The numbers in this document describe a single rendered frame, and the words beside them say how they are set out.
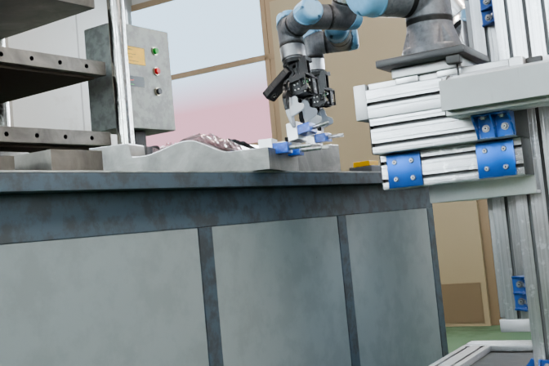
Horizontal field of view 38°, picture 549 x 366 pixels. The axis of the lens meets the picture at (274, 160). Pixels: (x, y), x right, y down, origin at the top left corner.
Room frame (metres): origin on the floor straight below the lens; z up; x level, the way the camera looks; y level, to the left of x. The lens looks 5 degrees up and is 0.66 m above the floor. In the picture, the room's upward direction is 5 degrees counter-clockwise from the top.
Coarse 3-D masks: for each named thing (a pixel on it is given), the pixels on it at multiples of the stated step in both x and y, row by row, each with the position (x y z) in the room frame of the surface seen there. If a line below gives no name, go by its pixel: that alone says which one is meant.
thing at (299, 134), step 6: (288, 126) 2.34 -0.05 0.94; (300, 126) 2.32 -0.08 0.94; (306, 126) 2.30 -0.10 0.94; (312, 126) 2.31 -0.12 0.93; (318, 126) 2.30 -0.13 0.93; (288, 132) 2.33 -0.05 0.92; (294, 132) 2.32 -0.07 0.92; (300, 132) 2.31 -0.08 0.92; (306, 132) 2.31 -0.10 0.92; (312, 132) 2.32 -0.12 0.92; (288, 138) 2.33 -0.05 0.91; (294, 138) 2.32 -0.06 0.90; (300, 138) 2.32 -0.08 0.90; (306, 138) 2.35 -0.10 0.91
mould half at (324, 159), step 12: (300, 144) 2.31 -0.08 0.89; (312, 144) 2.37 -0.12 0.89; (300, 156) 2.31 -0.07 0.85; (312, 156) 2.36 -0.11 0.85; (324, 156) 2.42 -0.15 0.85; (336, 156) 2.47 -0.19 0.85; (300, 168) 2.30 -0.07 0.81; (312, 168) 2.35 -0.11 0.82; (324, 168) 2.41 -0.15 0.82; (336, 168) 2.47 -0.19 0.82
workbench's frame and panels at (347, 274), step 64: (0, 192) 1.40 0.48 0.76; (64, 192) 1.56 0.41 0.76; (128, 192) 1.71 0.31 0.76; (192, 192) 1.88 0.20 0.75; (256, 192) 2.08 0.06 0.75; (320, 192) 2.34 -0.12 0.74; (384, 192) 2.67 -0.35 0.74; (0, 256) 1.44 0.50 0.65; (64, 256) 1.56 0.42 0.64; (128, 256) 1.70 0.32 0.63; (192, 256) 1.87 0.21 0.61; (256, 256) 2.07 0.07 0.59; (320, 256) 2.32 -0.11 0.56; (384, 256) 2.64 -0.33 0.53; (0, 320) 1.44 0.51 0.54; (64, 320) 1.55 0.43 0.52; (128, 320) 1.69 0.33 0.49; (192, 320) 1.85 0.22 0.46; (256, 320) 2.05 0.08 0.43; (320, 320) 2.29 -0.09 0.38; (384, 320) 2.60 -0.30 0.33
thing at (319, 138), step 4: (320, 132) 2.66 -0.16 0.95; (308, 136) 2.64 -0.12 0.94; (312, 136) 2.63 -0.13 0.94; (316, 136) 2.63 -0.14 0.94; (320, 136) 2.62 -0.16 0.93; (324, 136) 2.61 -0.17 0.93; (328, 136) 2.62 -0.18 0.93; (332, 136) 2.61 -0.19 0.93; (336, 136) 2.60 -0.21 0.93; (340, 136) 2.60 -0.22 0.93; (308, 140) 2.64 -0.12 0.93; (312, 140) 2.63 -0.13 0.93; (316, 140) 2.63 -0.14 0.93; (320, 140) 2.62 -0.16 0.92; (324, 140) 2.61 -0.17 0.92; (328, 140) 2.62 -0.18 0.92; (320, 144) 2.66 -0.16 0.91
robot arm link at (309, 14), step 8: (304, 0) 2.25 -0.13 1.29; (312, 0) 2.26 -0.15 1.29; (296, 8) 2.27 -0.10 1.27; (304, 8) 2.25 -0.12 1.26; (312, 8) 2.26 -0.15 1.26; (320, 8) 2.27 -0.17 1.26; (328, 8) 2.30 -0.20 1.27; (288, 16) 2.32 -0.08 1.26; (296, 16) 2.28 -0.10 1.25; (304, 16) 2.25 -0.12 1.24; (312, 16) 2.25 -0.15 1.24; (320, 16) 2.27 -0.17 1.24; (328, 16) 2.30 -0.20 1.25; (288, 24) 2.32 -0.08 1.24; (296, 24) 2.29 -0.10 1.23; (304, 24) 2.28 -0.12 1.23; (312, 24) 2.28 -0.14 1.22; (320, 24) 2.30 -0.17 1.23; (328, 24) 2.31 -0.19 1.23; (296, 32) 2.33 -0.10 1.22; (304, 32) 2.33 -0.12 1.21
